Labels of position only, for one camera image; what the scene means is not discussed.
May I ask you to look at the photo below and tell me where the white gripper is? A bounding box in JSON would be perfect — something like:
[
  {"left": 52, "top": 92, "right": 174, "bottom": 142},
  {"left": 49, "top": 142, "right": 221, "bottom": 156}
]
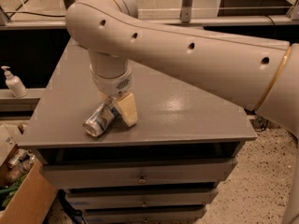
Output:
[{"left": 91, "top": 67, "right": 138, "bottom": 127}]

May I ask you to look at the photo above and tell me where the silver blue redbull can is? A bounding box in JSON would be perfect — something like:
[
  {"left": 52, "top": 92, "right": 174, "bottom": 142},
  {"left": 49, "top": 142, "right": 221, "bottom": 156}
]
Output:
[{"left": 83, "top": 97, "right": 119, "bottom": 137}]

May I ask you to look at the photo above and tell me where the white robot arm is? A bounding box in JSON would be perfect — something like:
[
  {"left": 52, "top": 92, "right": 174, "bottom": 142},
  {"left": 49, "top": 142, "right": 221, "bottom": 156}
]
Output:
[{"left": 65, "top": 0, "right": 299, "bottom": 137}]

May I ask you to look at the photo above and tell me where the grey drawer cabinet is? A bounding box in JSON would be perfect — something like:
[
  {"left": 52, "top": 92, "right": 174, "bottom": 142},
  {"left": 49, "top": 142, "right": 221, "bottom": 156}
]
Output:
[{"left": 20, "top": 41, "right": 256, "bottom": 224}]

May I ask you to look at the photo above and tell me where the white pump bottle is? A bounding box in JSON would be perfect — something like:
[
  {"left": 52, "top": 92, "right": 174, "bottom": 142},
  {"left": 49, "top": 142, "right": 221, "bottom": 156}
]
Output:
[{"left": 1, "top": 65, "right": 27, "bottom": 98}]

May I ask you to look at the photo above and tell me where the cardboard box with items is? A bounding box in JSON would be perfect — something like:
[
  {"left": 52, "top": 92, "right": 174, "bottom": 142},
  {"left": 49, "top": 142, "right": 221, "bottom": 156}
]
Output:
[{"left": 0, "top": 124, "right": 57, "bottom": 224}]

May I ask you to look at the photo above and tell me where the metal rail frame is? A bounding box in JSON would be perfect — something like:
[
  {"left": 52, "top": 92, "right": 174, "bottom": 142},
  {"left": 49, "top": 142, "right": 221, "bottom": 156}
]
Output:
[{"left": 0, "top": 0, "right": 298, "bottom": 30}]

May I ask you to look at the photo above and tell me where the black cable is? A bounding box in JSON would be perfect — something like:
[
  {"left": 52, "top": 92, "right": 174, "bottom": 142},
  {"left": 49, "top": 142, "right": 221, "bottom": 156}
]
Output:
[{"left": 4, "top": 10, "right": 67, "bottom": 20}]

